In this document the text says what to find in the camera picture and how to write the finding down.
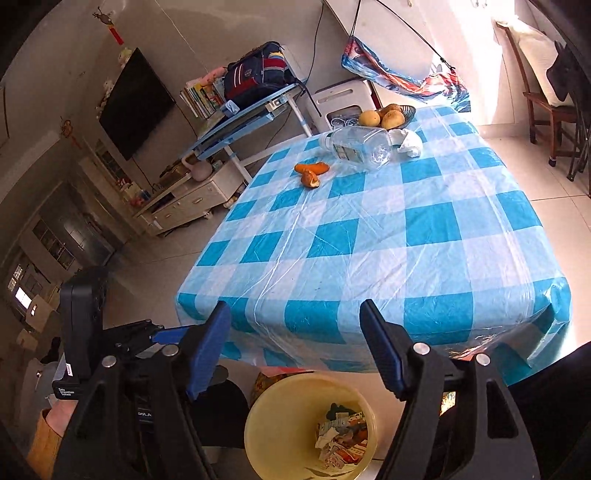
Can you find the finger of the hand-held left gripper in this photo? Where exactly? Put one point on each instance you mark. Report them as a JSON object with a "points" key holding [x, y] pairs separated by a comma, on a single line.
{"points": [[171, 333]]}

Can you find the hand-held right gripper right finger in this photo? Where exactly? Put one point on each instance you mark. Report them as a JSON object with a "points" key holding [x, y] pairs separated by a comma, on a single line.
{"points": [[383, 350]]}

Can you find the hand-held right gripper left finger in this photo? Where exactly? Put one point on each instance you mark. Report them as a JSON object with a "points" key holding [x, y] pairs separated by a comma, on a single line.
{"points": [[210, 355]]}

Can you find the yellow plastic basin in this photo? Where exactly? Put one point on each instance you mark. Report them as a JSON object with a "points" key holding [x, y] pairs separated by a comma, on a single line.
{"points": [[268, 438]]}

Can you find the white tissue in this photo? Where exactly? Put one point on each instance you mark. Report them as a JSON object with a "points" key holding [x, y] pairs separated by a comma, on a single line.
{"points": [[408, 143], [325, 436]]}

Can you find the curved orange carrot piece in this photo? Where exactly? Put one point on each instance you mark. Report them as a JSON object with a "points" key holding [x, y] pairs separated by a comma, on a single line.
{"points": [[314, 168]]}

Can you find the clear plastic bottle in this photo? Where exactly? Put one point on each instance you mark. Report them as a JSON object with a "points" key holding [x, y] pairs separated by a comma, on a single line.
{"points": [[360, 147]]}

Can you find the person's left forearm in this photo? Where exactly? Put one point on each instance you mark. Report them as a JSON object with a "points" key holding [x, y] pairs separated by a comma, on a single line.
{"points": [[44, 443]]}

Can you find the patterned slipper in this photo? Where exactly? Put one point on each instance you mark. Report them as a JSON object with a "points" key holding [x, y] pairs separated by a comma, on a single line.
{"points": [[263, 385]]}

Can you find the glass display cabinet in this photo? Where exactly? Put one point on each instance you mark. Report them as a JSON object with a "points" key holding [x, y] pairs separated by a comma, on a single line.
{"points": [[69, 230]]}

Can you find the blue checked tablecloth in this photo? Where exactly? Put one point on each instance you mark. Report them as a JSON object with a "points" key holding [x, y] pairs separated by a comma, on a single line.
{"points": [[415, 230]]}

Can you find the cream television stand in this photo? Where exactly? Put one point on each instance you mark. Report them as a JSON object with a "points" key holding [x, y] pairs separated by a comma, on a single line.
{"points": [[184, 203]]}

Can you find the pink kettlebell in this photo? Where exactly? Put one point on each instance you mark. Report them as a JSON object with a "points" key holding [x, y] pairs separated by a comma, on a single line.
{"points": [[202, 171]]}

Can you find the black flat television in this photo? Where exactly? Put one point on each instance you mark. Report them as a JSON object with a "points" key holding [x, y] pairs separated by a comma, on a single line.
{"points": [[136, 106]]}

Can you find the blue study desk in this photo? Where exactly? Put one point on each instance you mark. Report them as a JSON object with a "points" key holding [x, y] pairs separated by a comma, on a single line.
{"points": [[240, 122]]}

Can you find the yellow round fruit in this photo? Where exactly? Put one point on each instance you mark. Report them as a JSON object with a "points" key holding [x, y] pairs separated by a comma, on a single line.
{"points": [[392, 108], [392, 121], [369, 118]]}

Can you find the white plush toy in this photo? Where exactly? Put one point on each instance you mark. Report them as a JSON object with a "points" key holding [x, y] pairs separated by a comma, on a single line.
{"points": [[107, 87]]}

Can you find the row of books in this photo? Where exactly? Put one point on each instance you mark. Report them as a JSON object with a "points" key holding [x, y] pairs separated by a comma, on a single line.
{"points": [[198, 99]]}

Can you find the dark fruit bowl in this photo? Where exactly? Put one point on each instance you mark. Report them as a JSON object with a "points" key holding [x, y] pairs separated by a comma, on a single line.
{"points": [[408, 110]]}

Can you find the white air purifier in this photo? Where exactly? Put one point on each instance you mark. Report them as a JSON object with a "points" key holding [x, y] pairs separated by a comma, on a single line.
{"points": [[337, 94]]}

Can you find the pastel plush toy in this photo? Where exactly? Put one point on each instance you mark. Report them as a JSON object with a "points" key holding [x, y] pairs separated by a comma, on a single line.
{"points": [[123, 55]]}

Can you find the dark striped backpack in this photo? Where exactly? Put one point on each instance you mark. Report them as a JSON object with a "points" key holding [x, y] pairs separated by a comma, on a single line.
{"points": [[258, 74]]}

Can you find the colourful printed hanging bag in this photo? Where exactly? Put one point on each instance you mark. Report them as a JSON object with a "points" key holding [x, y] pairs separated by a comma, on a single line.
{"points": [[392, 74]]}

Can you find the red hanging knot ornament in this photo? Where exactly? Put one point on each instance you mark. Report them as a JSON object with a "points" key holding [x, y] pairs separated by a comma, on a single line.
{"points": [[114, 31]]}

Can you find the brown wooden chair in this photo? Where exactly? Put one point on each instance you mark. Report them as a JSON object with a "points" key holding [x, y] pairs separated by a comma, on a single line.
{"points": [[540, 104]]}

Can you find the white pillow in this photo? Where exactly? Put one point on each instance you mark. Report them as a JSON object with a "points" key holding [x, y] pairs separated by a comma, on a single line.
{"points": [[535, 60]]}

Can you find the black folding chair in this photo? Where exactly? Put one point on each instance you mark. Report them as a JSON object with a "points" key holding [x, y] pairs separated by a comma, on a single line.
{"points": [[565, 74]]}

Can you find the red wall ornament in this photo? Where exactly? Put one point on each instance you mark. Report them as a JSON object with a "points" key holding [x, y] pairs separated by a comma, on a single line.
{"points": [[75, 134]]}

